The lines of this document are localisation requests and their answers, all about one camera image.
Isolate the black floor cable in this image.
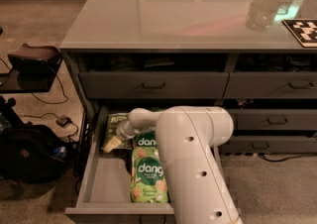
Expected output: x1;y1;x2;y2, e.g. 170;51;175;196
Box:
258;153;317;164

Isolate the dark side table device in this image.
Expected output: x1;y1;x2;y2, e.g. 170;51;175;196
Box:
0;44;62;93

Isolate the green jalapeno Kettle chip bag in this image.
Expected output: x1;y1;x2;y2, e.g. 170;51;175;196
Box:
101;113;132;153

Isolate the grey top right drawer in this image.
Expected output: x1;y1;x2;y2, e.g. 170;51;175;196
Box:
224;72;317;99

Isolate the grey middle right drawer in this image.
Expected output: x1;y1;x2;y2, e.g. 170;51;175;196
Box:
229;109;317;131

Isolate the black backpack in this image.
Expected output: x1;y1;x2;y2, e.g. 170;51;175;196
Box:
0;125;72;183

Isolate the black white checker tag board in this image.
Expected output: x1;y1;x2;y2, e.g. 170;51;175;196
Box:
282;19;317;48

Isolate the grey top left drawer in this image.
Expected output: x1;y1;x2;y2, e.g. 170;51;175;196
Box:
78;71;229;99

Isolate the black power adapter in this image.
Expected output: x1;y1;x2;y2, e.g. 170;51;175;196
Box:
55;115;71;127

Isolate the grey bottom right drawer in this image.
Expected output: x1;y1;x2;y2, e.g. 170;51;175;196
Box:
220;136;317;154

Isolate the green Dang bag front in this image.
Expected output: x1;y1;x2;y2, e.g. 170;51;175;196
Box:
130;147;168;203

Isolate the grey counter cabinet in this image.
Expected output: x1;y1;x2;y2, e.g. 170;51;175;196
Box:
61;0;317;224

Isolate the open grey middle drawer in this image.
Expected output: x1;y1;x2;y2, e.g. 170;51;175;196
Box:
64;105;242;224

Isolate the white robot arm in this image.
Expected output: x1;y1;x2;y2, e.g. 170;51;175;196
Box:
103;106;243;224

